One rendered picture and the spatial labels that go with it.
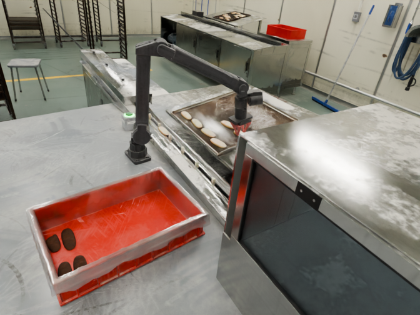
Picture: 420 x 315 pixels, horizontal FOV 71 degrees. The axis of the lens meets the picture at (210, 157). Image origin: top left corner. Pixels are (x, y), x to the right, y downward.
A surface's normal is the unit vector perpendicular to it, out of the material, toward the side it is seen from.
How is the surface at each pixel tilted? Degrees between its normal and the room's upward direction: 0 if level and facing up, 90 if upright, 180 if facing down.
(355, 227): 90
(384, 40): 90
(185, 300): 0
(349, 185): 0
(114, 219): 0
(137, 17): 90
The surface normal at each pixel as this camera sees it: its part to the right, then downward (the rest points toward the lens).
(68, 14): 0.52, 0.48
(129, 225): 0.08, -0.85
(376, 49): -0.85, 0.22
